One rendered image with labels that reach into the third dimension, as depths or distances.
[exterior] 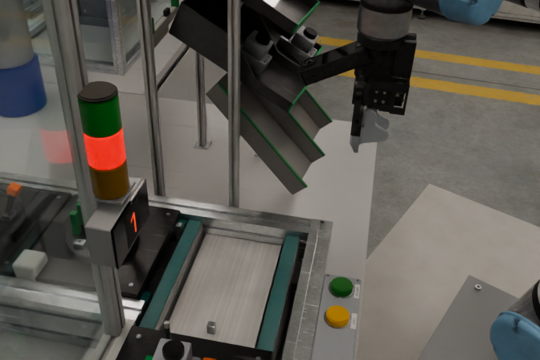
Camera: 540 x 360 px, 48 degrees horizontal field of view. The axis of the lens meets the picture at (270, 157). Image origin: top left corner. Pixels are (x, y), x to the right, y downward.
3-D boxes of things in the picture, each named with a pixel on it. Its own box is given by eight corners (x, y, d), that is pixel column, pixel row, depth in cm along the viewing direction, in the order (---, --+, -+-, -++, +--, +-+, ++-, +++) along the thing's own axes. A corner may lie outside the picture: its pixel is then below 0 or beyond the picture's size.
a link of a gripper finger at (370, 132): (383, 165, 98) (391, 116, 93) (346, 160, 99) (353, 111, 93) (384, 154, 100) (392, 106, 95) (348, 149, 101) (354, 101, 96)
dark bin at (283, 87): (308, 84, 127) (325, 58, 123) (288, 112, 117) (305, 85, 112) (198, 10, 128) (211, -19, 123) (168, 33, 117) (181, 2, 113)
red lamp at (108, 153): (132, 152, 83) (128, 120, 80) (116, 173, 79) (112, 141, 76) (97, 146, 83) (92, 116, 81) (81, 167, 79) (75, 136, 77)
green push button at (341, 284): (353, 285, 112) (353, 278, 111) (350, 301, 109) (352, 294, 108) (331, 282, 113) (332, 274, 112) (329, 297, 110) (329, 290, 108)
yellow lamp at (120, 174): (135, 181, 85) (132, 152, 83) (121, 202, 81) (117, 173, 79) (101, 176, 86) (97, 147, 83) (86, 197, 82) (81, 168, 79)
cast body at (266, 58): (267, 67, 124) (281, 41, 119) (259, 76, 120) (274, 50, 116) (232, 44, 124) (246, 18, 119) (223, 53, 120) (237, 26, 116)
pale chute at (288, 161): (311, 162, 138) (325, 154, 136) (292, 195, 128) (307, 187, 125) (231, 67, 133) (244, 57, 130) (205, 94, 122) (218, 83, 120)
